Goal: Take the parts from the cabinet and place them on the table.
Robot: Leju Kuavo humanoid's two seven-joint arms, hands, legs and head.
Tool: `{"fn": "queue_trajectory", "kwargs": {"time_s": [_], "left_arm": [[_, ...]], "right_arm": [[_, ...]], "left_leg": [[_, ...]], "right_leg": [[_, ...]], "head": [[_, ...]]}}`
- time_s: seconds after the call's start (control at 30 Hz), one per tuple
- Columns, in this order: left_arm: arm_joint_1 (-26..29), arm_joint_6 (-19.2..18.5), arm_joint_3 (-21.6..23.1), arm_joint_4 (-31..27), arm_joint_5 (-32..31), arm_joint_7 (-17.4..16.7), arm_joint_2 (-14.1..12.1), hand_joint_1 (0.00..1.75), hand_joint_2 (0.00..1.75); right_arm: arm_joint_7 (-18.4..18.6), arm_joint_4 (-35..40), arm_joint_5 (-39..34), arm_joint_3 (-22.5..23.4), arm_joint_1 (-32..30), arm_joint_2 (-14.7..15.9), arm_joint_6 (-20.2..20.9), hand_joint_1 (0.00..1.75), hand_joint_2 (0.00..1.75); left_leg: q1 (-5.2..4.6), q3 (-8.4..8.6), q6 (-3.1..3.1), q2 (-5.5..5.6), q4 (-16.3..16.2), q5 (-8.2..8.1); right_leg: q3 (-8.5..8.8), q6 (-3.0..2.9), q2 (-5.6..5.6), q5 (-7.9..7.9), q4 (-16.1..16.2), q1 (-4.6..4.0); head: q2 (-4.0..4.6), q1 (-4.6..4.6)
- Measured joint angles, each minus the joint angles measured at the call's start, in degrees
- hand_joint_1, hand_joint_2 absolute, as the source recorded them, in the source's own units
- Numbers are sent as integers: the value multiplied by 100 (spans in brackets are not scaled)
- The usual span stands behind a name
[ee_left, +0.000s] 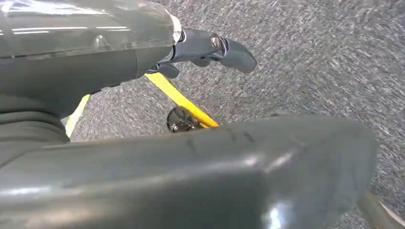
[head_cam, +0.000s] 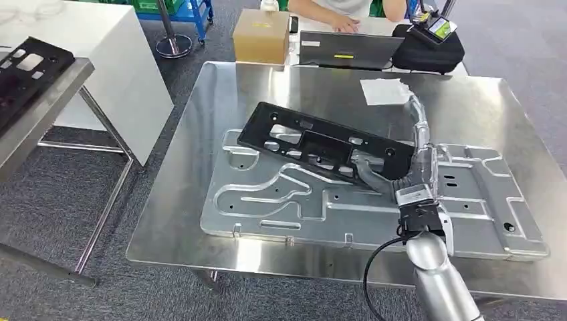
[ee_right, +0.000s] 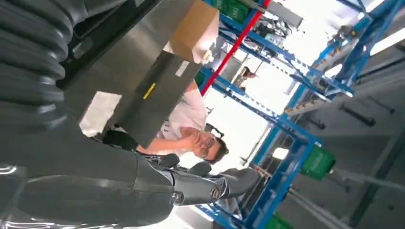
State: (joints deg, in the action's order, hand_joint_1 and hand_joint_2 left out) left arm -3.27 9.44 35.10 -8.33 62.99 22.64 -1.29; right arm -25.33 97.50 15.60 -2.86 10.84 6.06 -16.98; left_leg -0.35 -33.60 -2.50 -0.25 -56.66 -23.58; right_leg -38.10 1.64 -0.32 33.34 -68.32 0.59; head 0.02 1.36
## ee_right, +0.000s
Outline brown cardboard box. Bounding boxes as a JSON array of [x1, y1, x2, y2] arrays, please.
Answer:
[[163, 0, 221, 64]]

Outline white paper sheet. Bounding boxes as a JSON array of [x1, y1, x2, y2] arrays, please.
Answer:
[[79, 92, 122, 138]]

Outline person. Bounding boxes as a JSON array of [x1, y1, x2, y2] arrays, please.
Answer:
[[234, 66, 258, 89], [136, 80, 230, 165]]

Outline short yellow tape strip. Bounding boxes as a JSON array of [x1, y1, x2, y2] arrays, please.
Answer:
[[143, 83, 157, 100]]

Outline blue metal rack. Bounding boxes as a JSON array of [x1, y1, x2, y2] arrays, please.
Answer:
[[196, 0, 405, 229]]

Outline green plastic crate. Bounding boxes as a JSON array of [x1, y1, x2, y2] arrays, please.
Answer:
[[299, 144, 337, 181], [213, 0, 251, 23], [265, 213, 293, 229]]

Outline red metal bar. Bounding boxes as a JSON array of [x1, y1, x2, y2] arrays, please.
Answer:
[[201, 0, 271, 95]]

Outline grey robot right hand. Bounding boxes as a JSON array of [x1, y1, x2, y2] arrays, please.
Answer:
[[0, 117, 260, 229]]

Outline white label sticker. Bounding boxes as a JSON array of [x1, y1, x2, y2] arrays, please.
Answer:
[[174, 61, 190, 77]]

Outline robot right arm ribbed sleeve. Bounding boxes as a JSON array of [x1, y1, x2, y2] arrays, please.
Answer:
[[0, 0, 75, 134]]

